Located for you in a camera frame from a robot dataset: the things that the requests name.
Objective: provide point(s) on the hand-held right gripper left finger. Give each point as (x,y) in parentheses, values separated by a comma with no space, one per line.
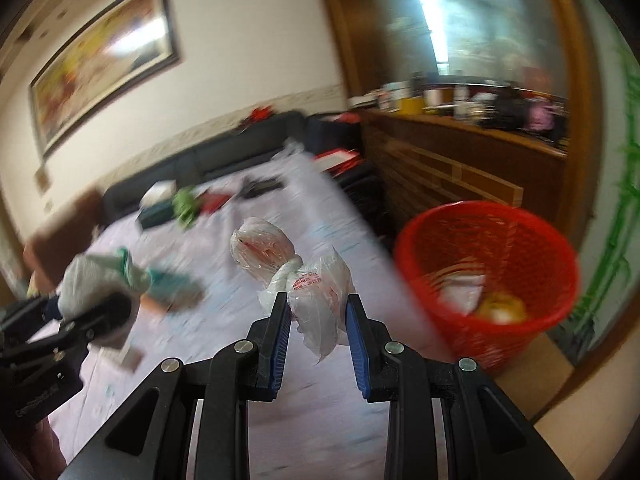
(280,350)

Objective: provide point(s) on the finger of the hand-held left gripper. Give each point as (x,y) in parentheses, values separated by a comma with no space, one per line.
(105,322)

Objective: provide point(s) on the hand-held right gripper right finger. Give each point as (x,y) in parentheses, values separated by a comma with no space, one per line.
(357,350)

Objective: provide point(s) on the white green wrapper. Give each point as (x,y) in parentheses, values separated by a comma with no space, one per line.
(85,275)

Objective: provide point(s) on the clear knotted plastic bag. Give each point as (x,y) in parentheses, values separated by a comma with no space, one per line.
(320,290)

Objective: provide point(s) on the red mesh basket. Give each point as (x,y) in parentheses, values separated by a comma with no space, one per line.
(525,260)

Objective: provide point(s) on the person's left forearm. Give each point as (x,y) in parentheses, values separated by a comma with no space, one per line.
(47,440)

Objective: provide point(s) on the small white box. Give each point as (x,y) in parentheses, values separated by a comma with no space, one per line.
(125,357)

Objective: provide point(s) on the teal orange box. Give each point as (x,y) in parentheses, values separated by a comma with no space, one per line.
(175,287)

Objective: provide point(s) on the brown chair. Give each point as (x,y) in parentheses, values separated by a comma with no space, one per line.
(55,240)

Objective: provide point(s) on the dark green tissue box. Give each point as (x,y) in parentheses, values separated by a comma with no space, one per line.
(155,215)

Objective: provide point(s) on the white packet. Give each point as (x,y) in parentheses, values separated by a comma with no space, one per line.
(462,292)

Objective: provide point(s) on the yellow round object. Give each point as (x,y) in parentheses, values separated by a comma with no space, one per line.
(500,310)

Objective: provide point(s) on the red pouch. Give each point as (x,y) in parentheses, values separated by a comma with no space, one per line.
(215,202)

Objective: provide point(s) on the black case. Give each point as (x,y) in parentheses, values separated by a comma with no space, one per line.
(260,187)

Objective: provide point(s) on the red white flat box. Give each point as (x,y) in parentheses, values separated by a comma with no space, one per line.
(340,159)

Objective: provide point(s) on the black sofa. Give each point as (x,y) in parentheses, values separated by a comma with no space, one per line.
(225,155)

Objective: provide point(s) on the clear plastic wrap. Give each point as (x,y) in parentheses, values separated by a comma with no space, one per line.
(294,147)

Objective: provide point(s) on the wooden partition cabinet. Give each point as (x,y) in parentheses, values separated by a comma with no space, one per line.
(450,160)

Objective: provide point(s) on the black bag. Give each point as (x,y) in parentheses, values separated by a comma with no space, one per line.
(330,135)

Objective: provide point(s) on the red cloth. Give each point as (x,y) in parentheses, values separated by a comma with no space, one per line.
(260,114)

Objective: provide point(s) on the framed painting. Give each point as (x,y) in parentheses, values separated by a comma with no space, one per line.
(100,60)

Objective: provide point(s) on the black handbag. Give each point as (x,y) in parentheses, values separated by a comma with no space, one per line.
(510,107)

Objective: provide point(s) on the pink cloth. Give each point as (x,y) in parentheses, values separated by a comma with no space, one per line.
(541,115)

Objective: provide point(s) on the etched glass panel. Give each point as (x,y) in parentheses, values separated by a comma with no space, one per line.
(475,20)

